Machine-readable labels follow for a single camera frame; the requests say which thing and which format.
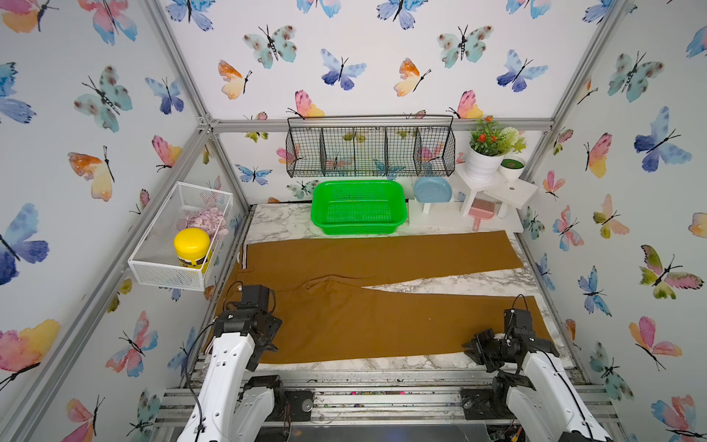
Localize white mesh wall basket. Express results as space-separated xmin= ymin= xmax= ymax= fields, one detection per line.
xmin=128 ymin=182 xmax=233 ymax=291

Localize yellow lidded jar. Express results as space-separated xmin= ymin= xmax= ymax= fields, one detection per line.
xmin=173 ymin=228 xmax=211 ymax=269

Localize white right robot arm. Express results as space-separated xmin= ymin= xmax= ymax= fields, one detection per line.
xmin=460 ymin=308 xmax=612 ymax=441

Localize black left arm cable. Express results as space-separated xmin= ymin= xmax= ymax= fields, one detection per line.
xmin=181 ymin=280 xmax=277 ymax=442

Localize black wire wall basket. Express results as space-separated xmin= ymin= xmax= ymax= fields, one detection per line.
xmin=278 ymin=115 xmax=458 ymax=180

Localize small white pot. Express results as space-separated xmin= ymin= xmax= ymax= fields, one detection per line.
xmin=498 ymin=158 xmax=526 ymax=183

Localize green plastic basket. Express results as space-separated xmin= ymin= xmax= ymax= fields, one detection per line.
xmin=310 ymin=180 xmax=408 ymax=236

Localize white step shelf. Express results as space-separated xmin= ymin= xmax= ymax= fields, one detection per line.
xmin=409 ymin=167 xmax=539 ymax=233

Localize light blue round plate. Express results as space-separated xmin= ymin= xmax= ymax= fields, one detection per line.
xmin=414 ymin=177 xmax=452 ymax=204

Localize metal base rail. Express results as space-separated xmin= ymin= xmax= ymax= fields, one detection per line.
xmin=152 ymin=368 xmax=629 ymax=441

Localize brown long pants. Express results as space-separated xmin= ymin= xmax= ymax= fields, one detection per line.
xmin=229 ymin=231 xmax=523 ymax=364

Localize pink dustpan brush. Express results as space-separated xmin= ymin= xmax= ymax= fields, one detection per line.
xmin=468 ymin=198 xmax=496 ymax=232

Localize white potted flower plant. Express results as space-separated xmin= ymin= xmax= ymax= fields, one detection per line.
xmin=465 ymin=115 xmax=527 ymax=183

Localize pink shells bag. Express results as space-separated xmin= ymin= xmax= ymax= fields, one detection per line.
xmin=186 ymin=207 xmax=228 ymax=239

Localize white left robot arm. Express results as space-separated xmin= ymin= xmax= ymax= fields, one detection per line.
xmin=178 ymin=285 xmax=282 ymax=441

